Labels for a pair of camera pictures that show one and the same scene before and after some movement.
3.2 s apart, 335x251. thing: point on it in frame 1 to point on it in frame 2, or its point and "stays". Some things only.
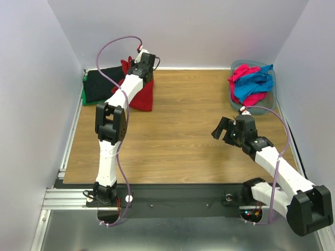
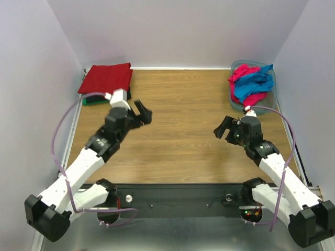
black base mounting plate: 178,200 stays
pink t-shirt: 244,69 stays
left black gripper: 135,65 to 145,116
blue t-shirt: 259,81 stays
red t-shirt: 143,100 to 104,78
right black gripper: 230,131 stays
